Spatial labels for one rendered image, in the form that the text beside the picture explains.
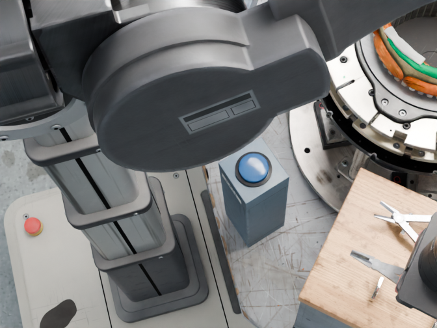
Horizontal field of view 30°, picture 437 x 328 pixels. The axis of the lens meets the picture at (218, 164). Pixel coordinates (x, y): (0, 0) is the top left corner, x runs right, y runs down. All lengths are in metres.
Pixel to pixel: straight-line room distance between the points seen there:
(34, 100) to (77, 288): 1.57
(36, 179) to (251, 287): 1.07
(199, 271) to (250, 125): 1.49
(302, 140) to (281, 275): 0.23
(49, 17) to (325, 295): 0.76
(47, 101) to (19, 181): 1.95
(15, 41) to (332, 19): 0.12
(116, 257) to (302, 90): 1.14
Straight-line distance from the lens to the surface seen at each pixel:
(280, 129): 1.39
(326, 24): 0.33
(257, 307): 1.31
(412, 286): 0.83
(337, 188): 1.34
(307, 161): 1.35
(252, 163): 1.09
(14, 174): 2.29
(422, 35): 1.22
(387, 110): 1.07
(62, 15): 0.32
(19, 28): 0.32
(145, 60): 0.31
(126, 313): 1.83
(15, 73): 0.32
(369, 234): 1.05
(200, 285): 1.82
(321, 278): 1.03
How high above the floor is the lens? 2.08
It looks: 71 degrees down
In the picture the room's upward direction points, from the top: 8 degrees counter-clockwise
